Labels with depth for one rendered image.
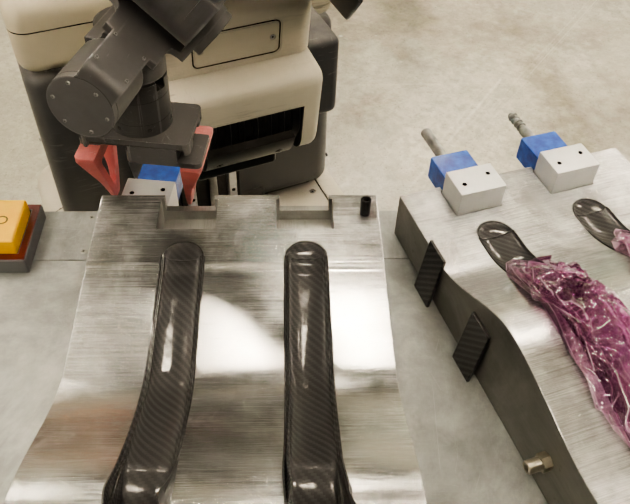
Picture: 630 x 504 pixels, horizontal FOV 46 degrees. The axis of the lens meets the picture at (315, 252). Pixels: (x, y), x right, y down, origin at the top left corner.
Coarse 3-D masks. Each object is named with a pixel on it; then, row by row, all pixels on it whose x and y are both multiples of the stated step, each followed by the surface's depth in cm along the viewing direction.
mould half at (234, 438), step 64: (128, 256) 65; (256, 256) 65; (128, 320) 61; (256, 320) 61; (384, 320) 62; (64, 384) 57; (128, 384) 57; (256, 384) 57; (384, 384) 57; (64, 448) 50; (192, 448) 50; (256, 448) 50; (384, 448) 50
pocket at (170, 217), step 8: (216, 200) 70; (160, 208) 69; (168, 208) 71; (176, 208) 71; (184, 208) 71; (192, 208) 71; (200, 208) 71; (208, 208) 71; (216, 208) 71; (160, 216) 69; (168, 216) 72; (176, 216) 72; (184, 216) 72; (192, 216) 72; (200, 216) 72; (208, 216) 72; (160, 224) 69; (168, 224) 71; (176, 224) 71; (184, 224) 72; (192, 224) 72; (200, 224) 72; (208, 224) 72
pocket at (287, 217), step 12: (276, 204) 71; (276, 216) 71; (288, 216) 72; (300, 216) 72; (312, 216) 72; (324, 216) 72; (276, 228) 71; (288, 228) 72; (300, 228) 72; (312, 228) 72; (324, 228) 72
